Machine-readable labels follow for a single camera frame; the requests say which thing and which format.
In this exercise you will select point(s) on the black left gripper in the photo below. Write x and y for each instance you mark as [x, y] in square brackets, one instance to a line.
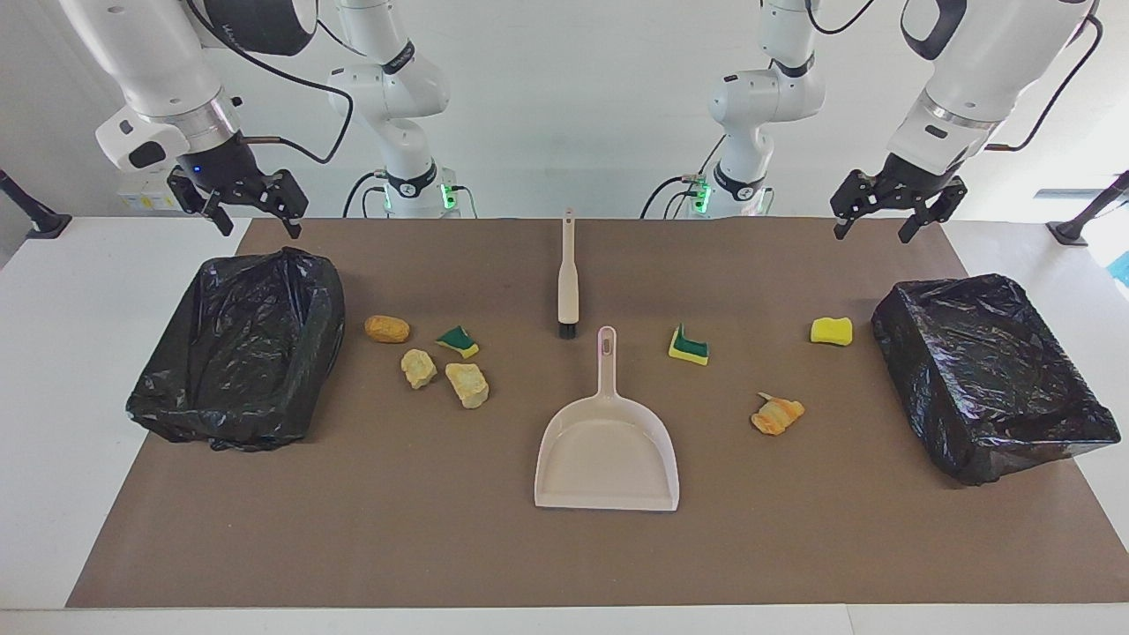
[900, 187]

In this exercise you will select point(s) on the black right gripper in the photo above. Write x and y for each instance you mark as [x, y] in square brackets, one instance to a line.
[225, 168]

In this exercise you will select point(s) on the plain yellow sponge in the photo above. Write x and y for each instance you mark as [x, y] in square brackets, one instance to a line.
[832, 331]

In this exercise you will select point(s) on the brown toy potato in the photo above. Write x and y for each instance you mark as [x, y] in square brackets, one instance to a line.
[387, 329]

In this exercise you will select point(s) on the orange toy croissant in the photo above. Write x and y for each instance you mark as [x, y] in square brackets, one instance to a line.
[776, 414]

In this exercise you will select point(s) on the small yellow bread chunk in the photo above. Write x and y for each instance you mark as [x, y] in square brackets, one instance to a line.
[418, 368]

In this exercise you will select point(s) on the notched green yellow sponge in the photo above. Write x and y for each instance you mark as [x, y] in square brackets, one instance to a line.
[688, 351]

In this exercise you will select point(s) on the triangular green yellow sponge piece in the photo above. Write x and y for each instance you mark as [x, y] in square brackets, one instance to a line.
[457, 339]

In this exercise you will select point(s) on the large yellow bread chunk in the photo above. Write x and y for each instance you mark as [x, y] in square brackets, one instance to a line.
[467, 384]

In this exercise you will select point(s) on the beige hand brush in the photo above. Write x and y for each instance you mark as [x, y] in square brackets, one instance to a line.
[568, 282]

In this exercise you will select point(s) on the beige plastic dustpan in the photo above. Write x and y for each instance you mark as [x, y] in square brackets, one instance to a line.
[607, 459]

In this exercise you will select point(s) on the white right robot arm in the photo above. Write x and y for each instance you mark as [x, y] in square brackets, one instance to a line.
[159, 62]

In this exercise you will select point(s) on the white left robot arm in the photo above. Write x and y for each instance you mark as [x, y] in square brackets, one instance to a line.
[997, 53]

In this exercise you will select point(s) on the black bag lined bin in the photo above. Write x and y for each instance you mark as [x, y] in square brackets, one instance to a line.
[988, 370]
[238, 353]

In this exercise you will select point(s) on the light blue object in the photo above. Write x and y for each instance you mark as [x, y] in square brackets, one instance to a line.
[1123, 269]

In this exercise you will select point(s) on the brown table mat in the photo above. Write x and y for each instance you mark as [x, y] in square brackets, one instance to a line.
[441, 529]

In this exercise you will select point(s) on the white wall socket box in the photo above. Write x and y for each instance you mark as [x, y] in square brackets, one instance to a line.
[141, 198]

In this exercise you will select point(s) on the black camera stand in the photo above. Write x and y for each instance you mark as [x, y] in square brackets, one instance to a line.
[1080, 225]
[35, 216]

